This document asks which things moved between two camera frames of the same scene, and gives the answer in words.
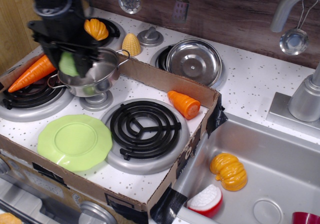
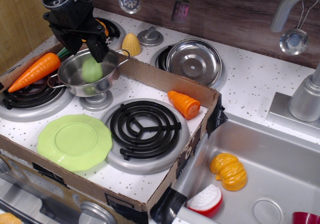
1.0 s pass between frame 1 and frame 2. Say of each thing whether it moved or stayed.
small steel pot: stayed
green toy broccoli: moved
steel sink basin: stayed
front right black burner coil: stayed
